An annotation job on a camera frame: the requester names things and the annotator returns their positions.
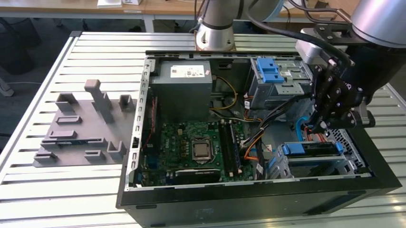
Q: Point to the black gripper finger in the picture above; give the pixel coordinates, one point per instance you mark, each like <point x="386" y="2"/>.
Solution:
<point x="326" y="95"/>
<point x="349" y="118"/>

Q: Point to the hard disk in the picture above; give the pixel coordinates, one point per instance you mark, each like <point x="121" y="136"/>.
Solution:
<point x="293" y="149"/>

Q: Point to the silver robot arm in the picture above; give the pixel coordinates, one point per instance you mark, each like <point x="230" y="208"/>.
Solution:
<point x="215" y="35"/>

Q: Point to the metal disk bay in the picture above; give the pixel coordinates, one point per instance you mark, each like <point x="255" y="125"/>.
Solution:
<point x="317" y="159"/>

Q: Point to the metal drive cage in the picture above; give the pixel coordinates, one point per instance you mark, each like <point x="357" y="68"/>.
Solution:
<point x="263" y="95"/>

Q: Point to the blue drive latch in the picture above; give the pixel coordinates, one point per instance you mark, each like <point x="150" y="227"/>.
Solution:
<point x="267" y="71"/>

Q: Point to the black RAM stick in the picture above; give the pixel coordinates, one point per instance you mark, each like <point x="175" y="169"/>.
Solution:
<point x="235" y="147"/>

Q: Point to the silver CPU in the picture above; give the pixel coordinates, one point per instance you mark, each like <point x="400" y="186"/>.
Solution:
<point x="202" y="150"/>

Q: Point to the grey power supply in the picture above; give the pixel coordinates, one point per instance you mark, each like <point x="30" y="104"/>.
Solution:
<point x="181" y="99"/>

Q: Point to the green motherboard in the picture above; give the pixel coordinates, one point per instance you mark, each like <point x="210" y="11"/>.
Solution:
<point x="178" y="142"/>

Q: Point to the black graphics card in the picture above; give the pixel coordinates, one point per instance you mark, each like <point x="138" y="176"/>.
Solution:
<point x="197" y="177"/>

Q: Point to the black PC case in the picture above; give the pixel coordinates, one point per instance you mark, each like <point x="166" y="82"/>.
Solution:
<point x="222" y="206"/>

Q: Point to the wooden desk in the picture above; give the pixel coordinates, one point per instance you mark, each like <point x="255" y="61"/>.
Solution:
<point x="127" y="9"/>

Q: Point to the white box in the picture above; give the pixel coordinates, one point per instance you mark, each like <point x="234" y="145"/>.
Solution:
<point x="110" y="3"/>
<point x="131" y="2"/>

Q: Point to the grey parts rack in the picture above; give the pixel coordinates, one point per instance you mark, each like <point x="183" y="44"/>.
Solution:
<point x="82" y="133"/>

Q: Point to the black office chair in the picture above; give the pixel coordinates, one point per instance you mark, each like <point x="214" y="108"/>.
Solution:
<point x="19" y="52"/>

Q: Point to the grey table leg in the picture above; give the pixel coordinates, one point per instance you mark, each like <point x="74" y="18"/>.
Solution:
<point x="6" y="91"/>

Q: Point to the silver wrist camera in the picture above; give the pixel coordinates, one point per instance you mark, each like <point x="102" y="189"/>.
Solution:
<point x="313" y="51"/>

